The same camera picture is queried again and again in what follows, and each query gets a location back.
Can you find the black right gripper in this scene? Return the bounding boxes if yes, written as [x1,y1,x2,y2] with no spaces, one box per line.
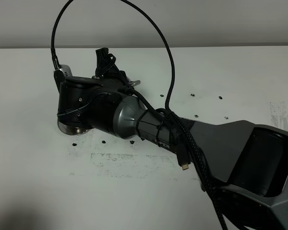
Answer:
[57,47,125,132]

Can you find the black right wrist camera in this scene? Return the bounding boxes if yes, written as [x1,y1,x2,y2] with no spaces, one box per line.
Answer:
[54,65,73,91]

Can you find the stainless steel teapot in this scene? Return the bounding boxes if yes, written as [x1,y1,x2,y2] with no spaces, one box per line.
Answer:
[128,79,141,87]

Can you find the near steel saucer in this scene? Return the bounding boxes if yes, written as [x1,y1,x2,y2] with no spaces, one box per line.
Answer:
[57,120,90,136]

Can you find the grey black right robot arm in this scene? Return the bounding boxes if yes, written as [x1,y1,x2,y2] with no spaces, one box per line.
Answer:
[52,48,288,230]

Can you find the black braided camera cable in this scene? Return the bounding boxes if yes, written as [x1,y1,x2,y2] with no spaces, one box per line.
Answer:
[50,0,233,230]

